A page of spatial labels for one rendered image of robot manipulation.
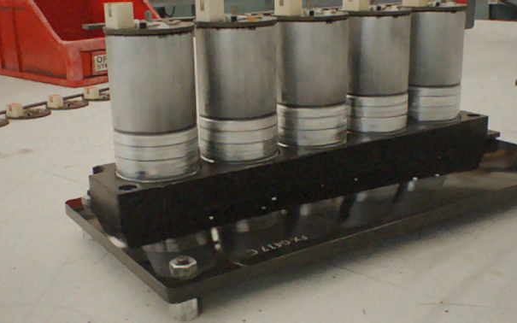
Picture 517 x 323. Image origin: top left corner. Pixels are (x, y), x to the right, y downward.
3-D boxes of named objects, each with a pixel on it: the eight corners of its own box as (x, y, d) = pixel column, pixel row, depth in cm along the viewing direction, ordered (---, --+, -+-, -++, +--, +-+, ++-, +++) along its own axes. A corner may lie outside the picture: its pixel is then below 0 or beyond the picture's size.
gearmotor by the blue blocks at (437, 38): (472, 139, 26) (480, 2, 24) (426, 149, 24) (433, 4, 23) (423, 127, 28) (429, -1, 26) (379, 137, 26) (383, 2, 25)
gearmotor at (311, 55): (361, 166, 23) (364, 9, 21) (302, 179, 21) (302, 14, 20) (315, 150, 25) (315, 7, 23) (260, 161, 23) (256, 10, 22)
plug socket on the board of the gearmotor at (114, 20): (143, 27, 18) (142, 2, 18) (113, 30, 18) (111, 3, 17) (132, 26, 19) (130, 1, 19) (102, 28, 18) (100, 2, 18)
